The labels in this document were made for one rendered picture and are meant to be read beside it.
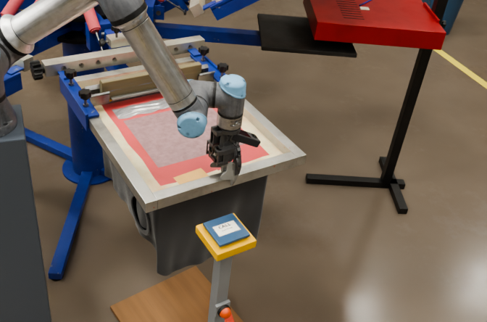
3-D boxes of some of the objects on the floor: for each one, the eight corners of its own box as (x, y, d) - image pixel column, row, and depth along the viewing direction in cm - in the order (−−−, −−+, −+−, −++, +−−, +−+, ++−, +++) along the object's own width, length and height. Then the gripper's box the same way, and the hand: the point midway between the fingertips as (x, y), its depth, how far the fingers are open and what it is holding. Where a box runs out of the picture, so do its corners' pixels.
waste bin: (467, 35, 556) (487, -19, 525) (438, 43, 535) (456, -14, 504) (431, 17, 587) (447, -35, 556) (402, 23, 566) (417, -31, 535)
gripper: (204, 118, 168) (200, 174, 180) (224, 139, 160) (218, 196, 172) (229, 112, 172) (223, 167, 184) (249, 133, 164) (242, 189, 176)
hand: (229, 176), depth 179 cm, fingers open, 5 cm apart
